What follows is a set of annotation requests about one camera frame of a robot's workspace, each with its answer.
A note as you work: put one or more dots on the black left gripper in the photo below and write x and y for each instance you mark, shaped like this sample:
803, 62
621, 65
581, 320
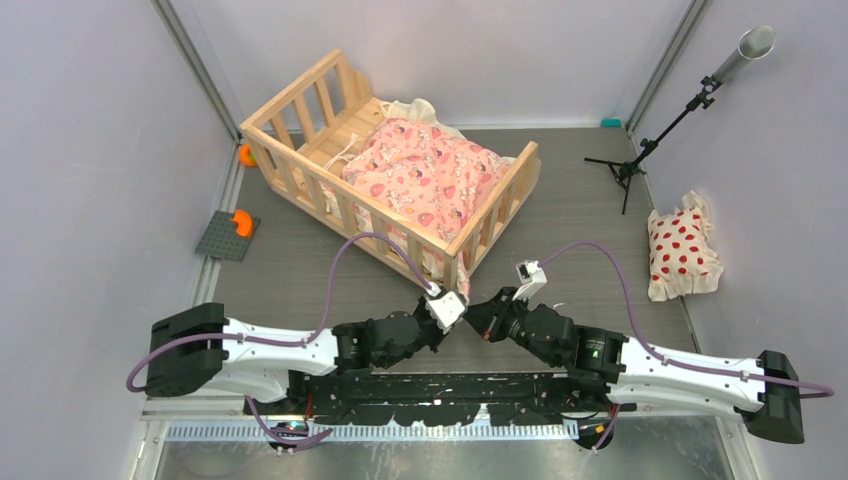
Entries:
422, 307

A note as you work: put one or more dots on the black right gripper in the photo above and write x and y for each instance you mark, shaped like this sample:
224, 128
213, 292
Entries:
487, 319

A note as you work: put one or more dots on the pink unicorn print cushion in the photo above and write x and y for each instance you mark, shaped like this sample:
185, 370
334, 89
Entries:
425, 171

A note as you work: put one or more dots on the wooden slatted pet bed frame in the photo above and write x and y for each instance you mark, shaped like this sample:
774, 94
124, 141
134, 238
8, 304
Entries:
300, 125

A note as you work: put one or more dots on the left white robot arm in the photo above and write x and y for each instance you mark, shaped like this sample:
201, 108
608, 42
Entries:
201, 348

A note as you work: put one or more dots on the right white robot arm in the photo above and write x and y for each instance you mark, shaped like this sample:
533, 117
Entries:
761, 393

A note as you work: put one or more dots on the white strawberry print pillow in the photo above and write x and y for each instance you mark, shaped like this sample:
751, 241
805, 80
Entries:
681, 261

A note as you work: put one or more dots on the orange arch toy block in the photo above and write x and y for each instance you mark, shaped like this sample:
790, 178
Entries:
244, 223

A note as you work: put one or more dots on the grey building block plate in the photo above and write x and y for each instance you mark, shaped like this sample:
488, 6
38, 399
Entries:
219, 240

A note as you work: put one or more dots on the small teal block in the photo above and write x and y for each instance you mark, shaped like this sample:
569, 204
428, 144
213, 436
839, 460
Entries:
611, 123

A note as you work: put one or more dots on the orange and green toy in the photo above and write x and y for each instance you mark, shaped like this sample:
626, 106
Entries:
246, 157

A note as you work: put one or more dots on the microphone on black stand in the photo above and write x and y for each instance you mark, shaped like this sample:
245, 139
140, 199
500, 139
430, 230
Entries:
753, 45

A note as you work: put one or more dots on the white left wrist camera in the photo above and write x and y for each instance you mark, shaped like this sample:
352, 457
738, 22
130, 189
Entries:
447, 308

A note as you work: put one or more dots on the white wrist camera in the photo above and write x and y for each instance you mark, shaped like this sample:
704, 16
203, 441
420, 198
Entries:
447, 308
532, 279

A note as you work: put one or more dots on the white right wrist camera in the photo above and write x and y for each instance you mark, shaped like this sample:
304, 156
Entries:
532, 279

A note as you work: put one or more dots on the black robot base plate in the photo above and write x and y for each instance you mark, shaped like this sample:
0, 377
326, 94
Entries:
510, 399

